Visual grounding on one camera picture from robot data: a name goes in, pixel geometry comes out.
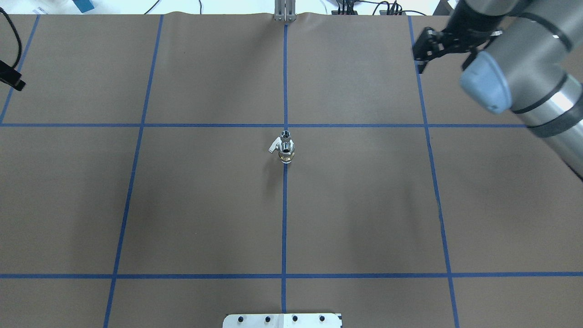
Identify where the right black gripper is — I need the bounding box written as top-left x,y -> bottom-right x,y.
412,0 -> 501,74

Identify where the chrome pipe fitting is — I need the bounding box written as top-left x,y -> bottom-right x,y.
279,129 -> 294,154

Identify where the white brass PPR valve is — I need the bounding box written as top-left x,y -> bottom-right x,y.
268,138 -> 295,164

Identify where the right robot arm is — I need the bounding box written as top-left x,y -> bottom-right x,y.
412,0 -> 583,178

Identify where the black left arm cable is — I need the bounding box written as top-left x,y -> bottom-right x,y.
0,7 -> 23,72

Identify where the aluminium frame post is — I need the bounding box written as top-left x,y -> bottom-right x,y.
273,0 -> 297,23

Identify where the white camera mast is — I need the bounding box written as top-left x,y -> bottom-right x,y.
222,313 -> 343,328

